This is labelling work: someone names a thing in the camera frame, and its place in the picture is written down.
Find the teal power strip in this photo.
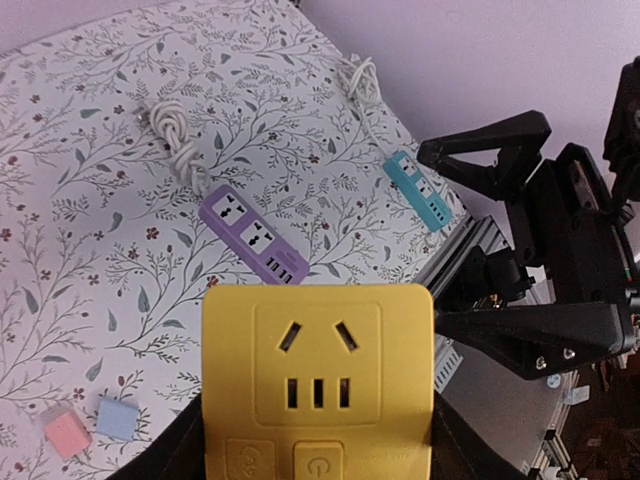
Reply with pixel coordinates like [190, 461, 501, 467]
[383, 151, 452, 232]

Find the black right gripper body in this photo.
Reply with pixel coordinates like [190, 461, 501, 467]
[499, 142, 640, 361]

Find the white purple strip cable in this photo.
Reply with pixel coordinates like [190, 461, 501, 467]
[133, 97, 214, 199]

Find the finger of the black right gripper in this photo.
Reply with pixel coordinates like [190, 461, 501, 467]
[417, 110, 551, 201]
[435, 302, 638, 380]

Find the white teal strip cable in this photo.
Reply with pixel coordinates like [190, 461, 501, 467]
[337, 53, 401, 156]

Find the aluminium front rail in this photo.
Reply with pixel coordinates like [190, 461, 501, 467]
[424, 214, 601, 480]

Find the purple power strip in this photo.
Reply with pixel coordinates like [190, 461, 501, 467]
[199, 185, 310, 285]

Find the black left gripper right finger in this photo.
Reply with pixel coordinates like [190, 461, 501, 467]
[430, 393, 527, 480]

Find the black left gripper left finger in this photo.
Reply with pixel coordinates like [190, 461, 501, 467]
[112, 394, 206, 480]

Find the yellow cube socket adapter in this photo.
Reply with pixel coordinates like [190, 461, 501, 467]
[201, 284, 435, 479]

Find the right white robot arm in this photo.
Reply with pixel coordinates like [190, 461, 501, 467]
[417, 63, 639, 380]

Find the blue plug adapter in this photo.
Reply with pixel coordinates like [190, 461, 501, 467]
[96, 398, 138, 442]

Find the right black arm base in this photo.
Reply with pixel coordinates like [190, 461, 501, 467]
[440, 246, 535, 312]

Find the floral patterned table mat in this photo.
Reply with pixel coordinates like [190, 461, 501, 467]
[1, 1, 453, 479]

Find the pink plug adapter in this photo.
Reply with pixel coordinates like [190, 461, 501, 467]
[43, 407, 92, 460]

